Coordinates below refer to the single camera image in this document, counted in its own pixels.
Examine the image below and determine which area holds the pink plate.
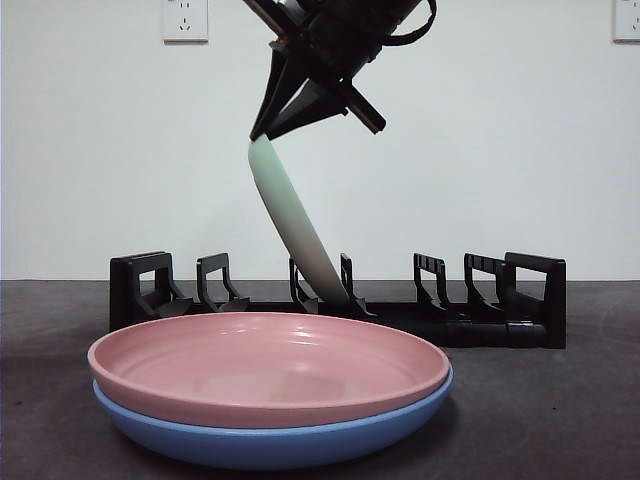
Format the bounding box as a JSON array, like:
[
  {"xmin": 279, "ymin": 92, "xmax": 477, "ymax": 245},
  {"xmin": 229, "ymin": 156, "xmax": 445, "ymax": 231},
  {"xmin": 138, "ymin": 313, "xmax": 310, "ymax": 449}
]
[{"xmin": 87, "ymin": 312, "xmax": 451, "ymax": 430}]

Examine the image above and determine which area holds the white wall socket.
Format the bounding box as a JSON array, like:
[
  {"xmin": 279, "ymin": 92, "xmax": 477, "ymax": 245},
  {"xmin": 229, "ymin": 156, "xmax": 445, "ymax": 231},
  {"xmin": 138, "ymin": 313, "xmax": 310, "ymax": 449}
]
[
  {"xmin": 161, "ymin": 0, "xmax": 210, "ymax": 44},
  {"xmin": 613, "ymin": 0, "xmax": 640, "ymax": 44}
]

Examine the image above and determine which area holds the black cable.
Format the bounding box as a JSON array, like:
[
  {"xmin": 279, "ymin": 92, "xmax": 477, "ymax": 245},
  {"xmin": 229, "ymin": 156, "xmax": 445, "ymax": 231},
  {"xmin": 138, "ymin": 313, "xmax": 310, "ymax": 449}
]
[{"xmin": 379, "ymin": 0, "xmax": 438, "ymax": 50}]

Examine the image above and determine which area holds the green plate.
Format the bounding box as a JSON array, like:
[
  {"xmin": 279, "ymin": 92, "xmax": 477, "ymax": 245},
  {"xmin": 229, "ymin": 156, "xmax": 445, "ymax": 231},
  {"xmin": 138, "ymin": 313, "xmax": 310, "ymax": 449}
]
[{"xmin": 247, "ymin": 138, "xmax": 349, "ymax": 306}]

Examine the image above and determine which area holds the blue plate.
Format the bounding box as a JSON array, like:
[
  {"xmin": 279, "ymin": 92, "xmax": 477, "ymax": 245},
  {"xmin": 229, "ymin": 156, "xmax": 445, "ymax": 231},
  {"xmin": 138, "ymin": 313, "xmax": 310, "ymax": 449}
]
[{"xmin": 91, "ymin": 367, "xmax": 456, "ymax": 470}]

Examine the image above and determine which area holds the black dish rack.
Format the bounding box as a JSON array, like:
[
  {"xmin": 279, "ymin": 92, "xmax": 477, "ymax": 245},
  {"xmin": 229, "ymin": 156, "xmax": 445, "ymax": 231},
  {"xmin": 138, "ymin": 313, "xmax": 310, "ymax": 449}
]
[{"xmin": 108, "ymin": 251, "xmax": 568, "ymax": 350}]

